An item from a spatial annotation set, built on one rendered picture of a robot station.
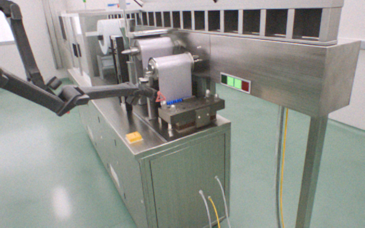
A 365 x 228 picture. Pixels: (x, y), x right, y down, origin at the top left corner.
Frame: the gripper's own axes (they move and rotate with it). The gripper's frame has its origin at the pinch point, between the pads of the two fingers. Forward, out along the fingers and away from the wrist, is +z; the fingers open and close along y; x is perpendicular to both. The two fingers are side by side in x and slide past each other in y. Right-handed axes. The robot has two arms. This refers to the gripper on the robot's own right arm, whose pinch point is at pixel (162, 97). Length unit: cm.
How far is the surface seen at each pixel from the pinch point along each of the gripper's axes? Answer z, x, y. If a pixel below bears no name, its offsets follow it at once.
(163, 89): -2.0, 5.2, 0.2
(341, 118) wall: 276, 50, -16
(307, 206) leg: 68, -23, 77
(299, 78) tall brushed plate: 15, 35, 74
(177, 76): 4.5, 16.0, 0.3
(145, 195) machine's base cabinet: -1, -54, 25
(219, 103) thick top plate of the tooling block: 28.7, 10.5, 20.0
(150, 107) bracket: -0.9, -9.4, -7.9
